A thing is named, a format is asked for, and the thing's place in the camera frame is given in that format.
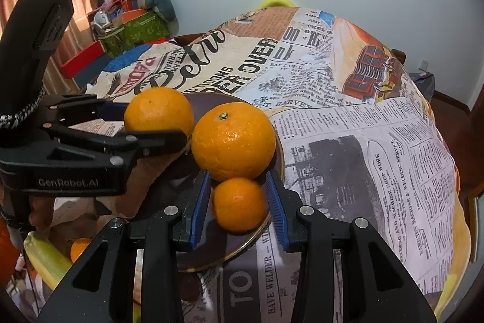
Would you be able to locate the red flat box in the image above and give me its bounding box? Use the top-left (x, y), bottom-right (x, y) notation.
top-left (60, 42), bottom-right (104, 79)

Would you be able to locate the large orange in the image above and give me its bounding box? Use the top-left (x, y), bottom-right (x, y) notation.
top-left (191, 102), bottom-right (276, 182)
top-left (123, 87), bottom-right (195, 138)

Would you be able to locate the newspaper print tablecloth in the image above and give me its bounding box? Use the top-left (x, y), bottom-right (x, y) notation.
top-left (49, 7), bottom-right (473, 323)

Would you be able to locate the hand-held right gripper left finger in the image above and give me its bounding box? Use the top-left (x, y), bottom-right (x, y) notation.
top-left (38, 170), bottom-right (212, 323)

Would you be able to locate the person's left hand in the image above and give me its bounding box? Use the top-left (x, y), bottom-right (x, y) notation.
top-left (28, 195), bottom-right (56, 232)

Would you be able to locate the brown round plate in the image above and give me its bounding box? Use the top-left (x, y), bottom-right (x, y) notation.
top-left (166, 92), bottom-right (286, 272)

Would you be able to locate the dark bag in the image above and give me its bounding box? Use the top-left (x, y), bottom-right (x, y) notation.
top-left (408, 71), bottom-right (435, 104)

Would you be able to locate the orange cloth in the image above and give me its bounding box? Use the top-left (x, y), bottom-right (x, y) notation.
top-left (0, 221), bottom-right (20, 283)

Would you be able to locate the orange small box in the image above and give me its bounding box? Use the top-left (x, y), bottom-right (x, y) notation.
top-left (121, 7), bottom-right (148, 21)

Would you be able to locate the small tangerine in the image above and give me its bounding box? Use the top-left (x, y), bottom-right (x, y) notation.
top-left (212, 177), bottom-right (268, 232)
top-left (70, 238), bottom-right (93, 264)

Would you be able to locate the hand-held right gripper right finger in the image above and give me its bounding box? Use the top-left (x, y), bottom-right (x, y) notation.
top-left (265, 170), bottom-right (437, 323)

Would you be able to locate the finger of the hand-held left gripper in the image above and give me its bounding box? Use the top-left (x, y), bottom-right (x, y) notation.
top-left (44, 94), bottom-right (127, 130)
top-left (41, 122), bottom-right (188, 159)

